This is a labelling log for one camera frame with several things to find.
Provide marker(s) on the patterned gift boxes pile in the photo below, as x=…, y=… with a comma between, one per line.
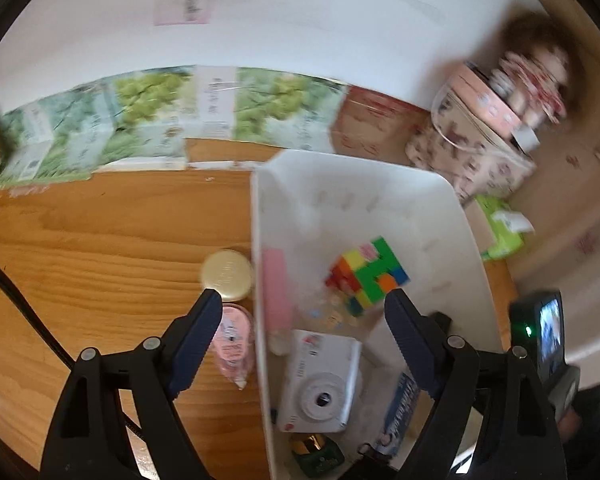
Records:
x=470, y=170

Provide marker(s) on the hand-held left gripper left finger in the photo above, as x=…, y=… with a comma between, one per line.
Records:
x=195, y=345

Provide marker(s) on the green tissue pack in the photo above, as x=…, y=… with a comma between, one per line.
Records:
x=502, y=230

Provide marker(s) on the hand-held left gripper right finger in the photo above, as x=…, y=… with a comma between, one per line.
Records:
x=407, y=345

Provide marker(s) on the brown-haired doll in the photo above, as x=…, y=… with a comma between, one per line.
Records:
x=540, y=65

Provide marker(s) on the white plastic bin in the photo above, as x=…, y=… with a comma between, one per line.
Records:
x=330, y=200

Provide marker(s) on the pink correction tape dispenser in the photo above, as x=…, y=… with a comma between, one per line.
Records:
x=235, y=340

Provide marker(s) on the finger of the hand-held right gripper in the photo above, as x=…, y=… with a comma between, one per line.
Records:
x=441, y=321

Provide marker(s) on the round cream tin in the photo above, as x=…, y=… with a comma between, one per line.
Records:
x=227, y=275

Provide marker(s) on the person's right forearm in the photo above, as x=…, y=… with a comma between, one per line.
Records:
x=597, y=410

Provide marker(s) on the brown cardboard box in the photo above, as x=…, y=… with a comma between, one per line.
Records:
x=375, y=120

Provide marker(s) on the green bottle with gold cap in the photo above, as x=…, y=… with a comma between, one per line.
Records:
x=320, y=460

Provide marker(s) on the multicoloured puzzle cube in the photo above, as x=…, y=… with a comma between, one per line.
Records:
x=375, y=275

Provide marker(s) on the white instant camera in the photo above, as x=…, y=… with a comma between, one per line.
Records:
x=320, y=385

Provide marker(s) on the pink box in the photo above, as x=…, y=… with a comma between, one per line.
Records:
x=485, y=100

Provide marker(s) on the blue white pack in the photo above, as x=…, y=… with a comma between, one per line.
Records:
x=400, y=410

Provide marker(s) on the pink wall note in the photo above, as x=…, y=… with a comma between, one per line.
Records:
x=182, y=0

